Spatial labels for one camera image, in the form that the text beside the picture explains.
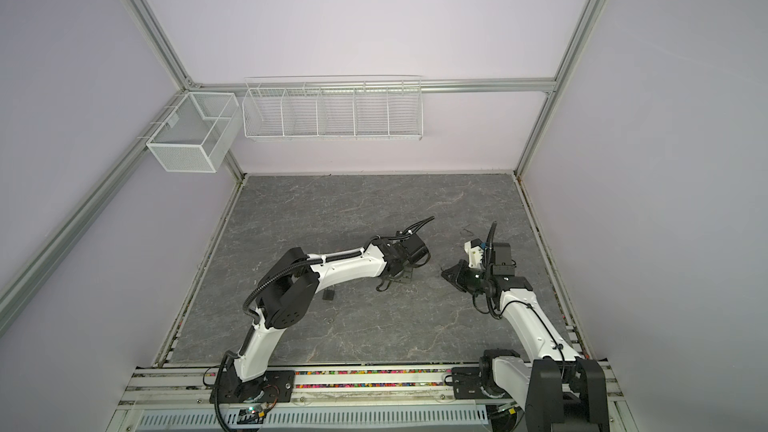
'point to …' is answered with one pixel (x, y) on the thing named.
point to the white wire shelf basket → (333, 108)
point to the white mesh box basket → (194, 138)
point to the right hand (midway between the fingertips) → (445, 276)
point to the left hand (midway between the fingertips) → (401, 276)
